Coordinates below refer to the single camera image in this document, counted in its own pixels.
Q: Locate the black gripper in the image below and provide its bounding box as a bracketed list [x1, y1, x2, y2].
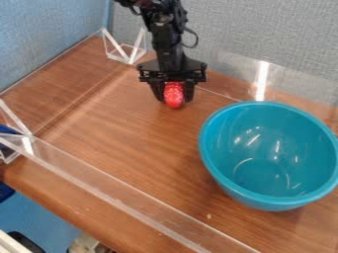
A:
[136, 48, 206, 103]

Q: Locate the red strawberry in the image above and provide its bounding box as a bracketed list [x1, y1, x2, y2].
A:
[164, 82, 182, 109]

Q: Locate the blue plastic bowl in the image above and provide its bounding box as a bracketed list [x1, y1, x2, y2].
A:
[197, 101, 338, 211]

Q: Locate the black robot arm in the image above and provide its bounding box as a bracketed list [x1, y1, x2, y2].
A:
[113, 0, 206, 102]

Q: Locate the clear acrylic back barrier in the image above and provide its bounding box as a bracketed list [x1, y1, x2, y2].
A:
[197, 50, 338, 136]

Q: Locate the clear acrylic barrier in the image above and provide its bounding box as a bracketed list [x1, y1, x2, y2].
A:
[197, 50, 338, 136]
[0, 133, 259, 253]

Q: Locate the clear acrylic front barrier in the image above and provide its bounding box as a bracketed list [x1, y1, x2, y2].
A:
[0, 133, 259, 253]

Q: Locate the blue object at left edge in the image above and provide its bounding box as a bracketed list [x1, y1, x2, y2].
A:
[0, 124, 18, 204]

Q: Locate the black white object below table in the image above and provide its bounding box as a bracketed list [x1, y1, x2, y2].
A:
[0, 230, 45, 253]

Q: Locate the clear acrylic corner bracket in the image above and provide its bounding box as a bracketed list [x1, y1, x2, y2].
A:
[100, 28, 146, 65]

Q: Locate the black cable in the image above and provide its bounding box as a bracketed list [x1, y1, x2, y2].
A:
[178, 27, 200, 49]

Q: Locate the clear acrylic left bracket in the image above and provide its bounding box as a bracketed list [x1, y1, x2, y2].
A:
[0, 99, 33, 164]

